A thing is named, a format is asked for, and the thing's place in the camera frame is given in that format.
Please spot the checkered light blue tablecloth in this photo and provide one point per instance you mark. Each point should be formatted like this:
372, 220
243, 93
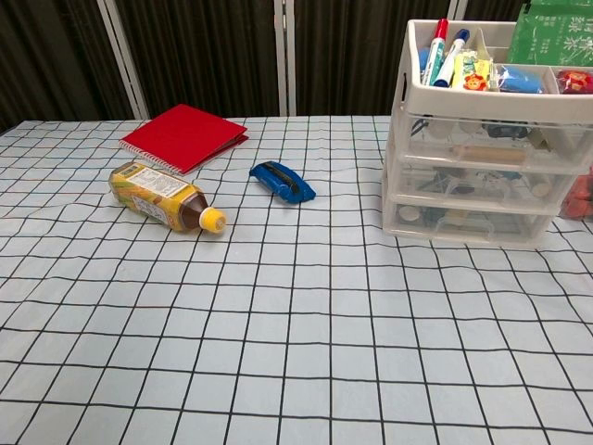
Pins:
278, 324

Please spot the yellow label tea bottle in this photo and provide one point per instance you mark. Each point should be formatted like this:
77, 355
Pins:
153, 190

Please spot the blue wrapped packet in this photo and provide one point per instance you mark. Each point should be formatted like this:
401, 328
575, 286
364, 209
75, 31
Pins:
521, 79

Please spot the red-capped whiteboard marker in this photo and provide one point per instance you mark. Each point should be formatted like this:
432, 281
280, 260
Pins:
437, 46

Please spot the blue-capped whiteboard marker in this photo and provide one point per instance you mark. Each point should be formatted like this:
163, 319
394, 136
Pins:
451, 60

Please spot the red spiral notebook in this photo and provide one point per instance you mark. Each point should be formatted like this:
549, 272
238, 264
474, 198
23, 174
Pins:
185, 134

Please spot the clear plastic drawer with toys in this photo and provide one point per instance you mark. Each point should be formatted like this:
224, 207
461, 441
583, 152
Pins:
417, 139

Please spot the green tea packet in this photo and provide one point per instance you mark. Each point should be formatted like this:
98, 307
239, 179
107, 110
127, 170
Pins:
556, 41

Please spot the clear container with red items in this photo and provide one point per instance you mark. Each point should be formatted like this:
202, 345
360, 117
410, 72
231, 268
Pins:
579, 199

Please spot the black folding partition screen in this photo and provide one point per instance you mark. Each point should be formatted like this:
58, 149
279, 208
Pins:
208, 46

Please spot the yellow packet with lion sticker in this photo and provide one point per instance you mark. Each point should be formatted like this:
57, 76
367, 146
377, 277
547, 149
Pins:
468, 69

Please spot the white organizer box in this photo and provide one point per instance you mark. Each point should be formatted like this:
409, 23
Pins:
463, 99

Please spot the red candy packet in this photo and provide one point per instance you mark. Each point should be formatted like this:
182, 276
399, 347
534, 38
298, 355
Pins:
576, 81

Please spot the wooden stick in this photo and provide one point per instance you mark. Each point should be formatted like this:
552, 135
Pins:
486, 153

